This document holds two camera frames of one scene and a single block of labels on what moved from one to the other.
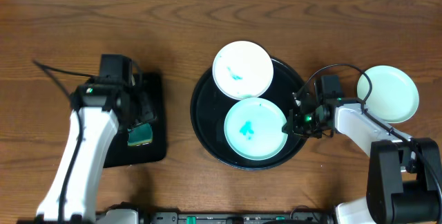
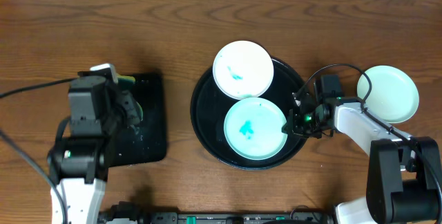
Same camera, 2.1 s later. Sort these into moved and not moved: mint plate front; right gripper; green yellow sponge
Moved: green yellow sponge
Not moved: mint plate front; right gripper
